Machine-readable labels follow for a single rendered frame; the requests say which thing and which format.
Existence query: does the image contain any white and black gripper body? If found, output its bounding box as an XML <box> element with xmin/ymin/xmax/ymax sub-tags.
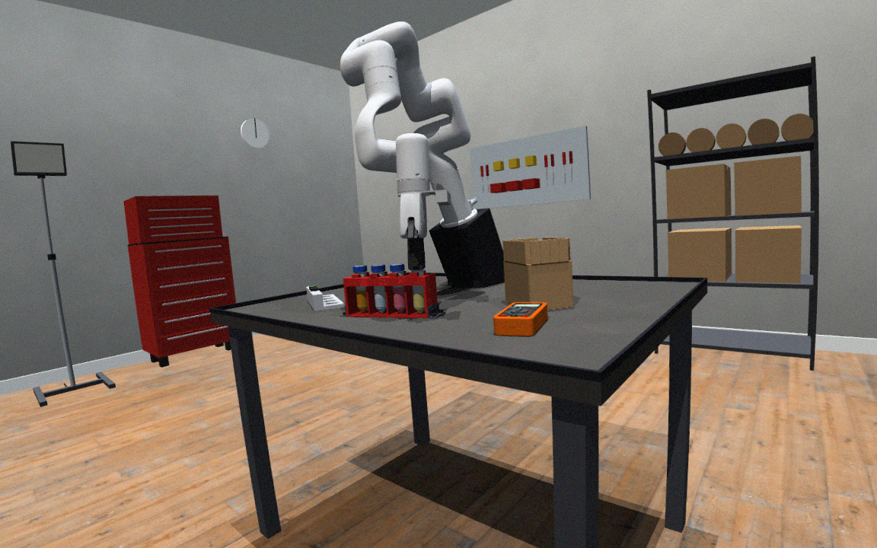
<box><xmin>397</xmin><ymin>191</ymin><xmax>430</xmax><ymax>239</ymax></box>

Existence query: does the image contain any brown cardboard box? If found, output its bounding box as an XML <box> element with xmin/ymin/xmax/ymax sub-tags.
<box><xmin>502</xmin><ymin>237</ymin><xmax>573</xmax><ymax>310</ymax></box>

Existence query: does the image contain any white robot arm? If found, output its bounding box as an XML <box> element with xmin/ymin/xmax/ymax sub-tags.
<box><xmin>340</xmin><ymin>22</ymin><xmax>477</xmax><ymax>228</ymax></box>

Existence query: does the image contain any orange digital multimeter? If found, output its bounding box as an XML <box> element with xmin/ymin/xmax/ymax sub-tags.
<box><xmin>493</xmin><ymin>302</ymin><xmax>547</xmax><ymax>336</ymax></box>

